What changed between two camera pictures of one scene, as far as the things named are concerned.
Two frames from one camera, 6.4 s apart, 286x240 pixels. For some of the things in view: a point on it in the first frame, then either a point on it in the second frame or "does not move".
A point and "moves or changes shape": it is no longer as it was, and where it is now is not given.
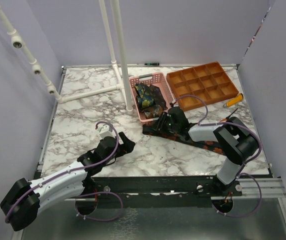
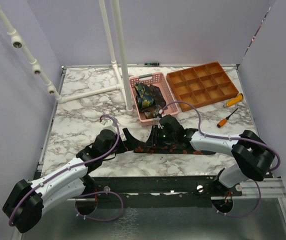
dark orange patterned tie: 160,105 does not move
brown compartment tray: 209,81 does not move
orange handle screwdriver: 225,119 does not move
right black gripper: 159,124 -> 154,140
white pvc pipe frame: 18,41 does not move
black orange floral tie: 213,146 moves or changes shape
